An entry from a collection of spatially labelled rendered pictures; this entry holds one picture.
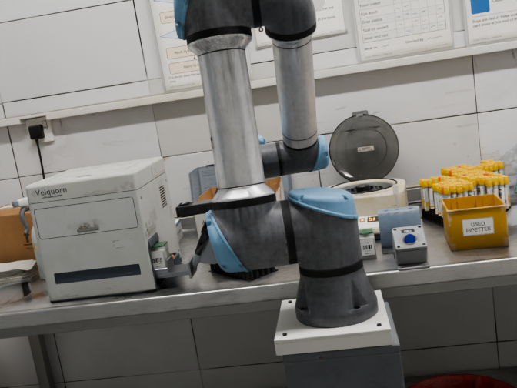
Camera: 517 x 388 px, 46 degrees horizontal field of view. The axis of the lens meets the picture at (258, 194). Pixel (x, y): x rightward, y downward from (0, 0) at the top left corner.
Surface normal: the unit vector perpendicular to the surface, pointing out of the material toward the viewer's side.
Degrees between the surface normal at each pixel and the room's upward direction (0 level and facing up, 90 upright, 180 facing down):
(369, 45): 92
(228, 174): 84
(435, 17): 94
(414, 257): 120
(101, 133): 90
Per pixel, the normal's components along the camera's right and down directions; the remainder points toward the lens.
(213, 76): -0.38, 0.11
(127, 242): -0.11, 0.19
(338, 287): -0.02, -0.14
